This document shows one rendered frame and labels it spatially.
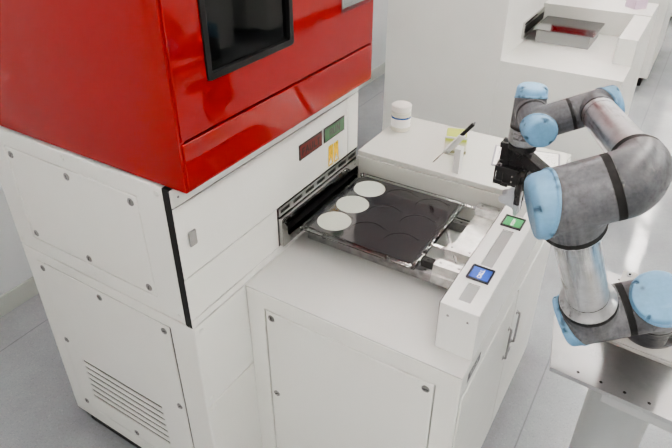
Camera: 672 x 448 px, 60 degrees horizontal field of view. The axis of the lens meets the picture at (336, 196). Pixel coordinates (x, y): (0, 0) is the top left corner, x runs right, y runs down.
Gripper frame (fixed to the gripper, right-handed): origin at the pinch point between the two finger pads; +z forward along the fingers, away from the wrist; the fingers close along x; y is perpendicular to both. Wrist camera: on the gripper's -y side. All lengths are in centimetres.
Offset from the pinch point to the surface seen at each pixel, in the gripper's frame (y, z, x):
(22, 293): 206, 94, 37
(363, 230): 38.1, 10.0, 16.7
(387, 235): 31.0, 10.0, 15.4
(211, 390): 59, 43, 64
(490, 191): 12.2, 5.5, -15.5
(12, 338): 190, 100, 55
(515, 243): -2.6, 4.0, 8.9
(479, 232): 10.1, 12.0, -2.4
